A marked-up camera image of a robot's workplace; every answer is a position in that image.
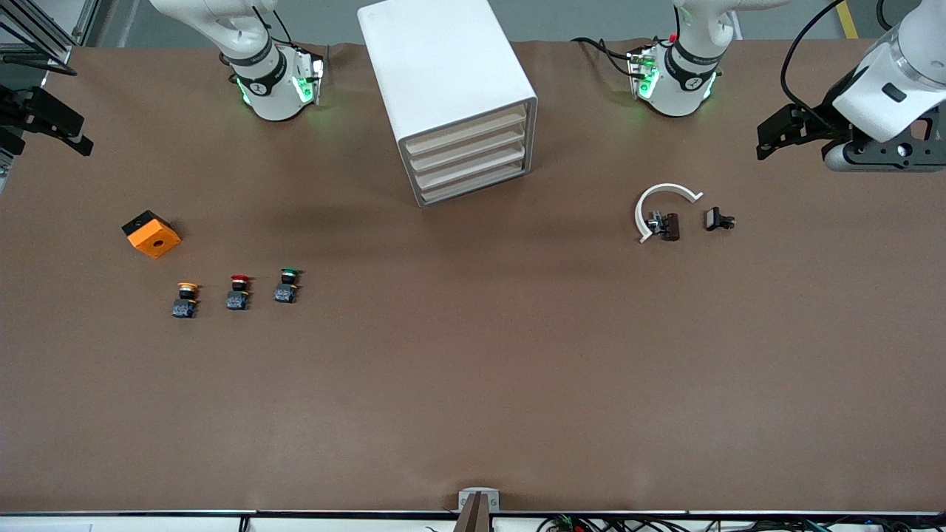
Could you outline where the green push button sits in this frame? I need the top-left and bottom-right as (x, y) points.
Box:
(274, 267), (302, 304)

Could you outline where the brown block with metal clip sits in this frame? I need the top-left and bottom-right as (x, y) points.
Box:
(647, 211), (681, 242)

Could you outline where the white drawer cabinet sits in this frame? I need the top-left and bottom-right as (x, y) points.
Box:
(358, 0), (539, 208)

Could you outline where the cream cabinet drawer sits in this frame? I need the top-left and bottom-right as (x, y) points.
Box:
(413, 143), (528, 190)
(418, 161), (530, 204)
(409, 124), (528, 173)
(404, 105), (528, 156)

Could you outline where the aluminium frame profile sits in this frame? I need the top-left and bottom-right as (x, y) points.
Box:
(0, 0), (102, 69)

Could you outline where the white curved plastic ring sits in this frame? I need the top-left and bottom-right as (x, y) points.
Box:
(635, 183), (704, 244)

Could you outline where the black arm base cable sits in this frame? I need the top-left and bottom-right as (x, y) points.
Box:
(571, 35), (641, 79)

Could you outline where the grey metal bracket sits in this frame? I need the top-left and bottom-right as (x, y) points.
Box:
(458, 488), (500, 513)

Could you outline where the orange box with hole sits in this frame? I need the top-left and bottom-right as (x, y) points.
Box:
(122, 210), (182, 259)

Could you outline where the yellow push button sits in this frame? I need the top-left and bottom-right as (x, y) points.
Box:
(172, 282), (200, 319)

